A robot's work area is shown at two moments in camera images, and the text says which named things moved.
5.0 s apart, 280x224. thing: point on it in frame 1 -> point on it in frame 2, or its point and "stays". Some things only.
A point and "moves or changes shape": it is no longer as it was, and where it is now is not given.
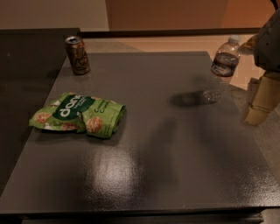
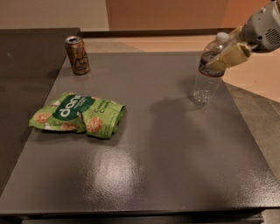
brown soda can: [78, 55] stays
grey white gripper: [269, 48] -> [260, 27]
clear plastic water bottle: [224, 66] moves or changes shape
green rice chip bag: [97, 117] stays
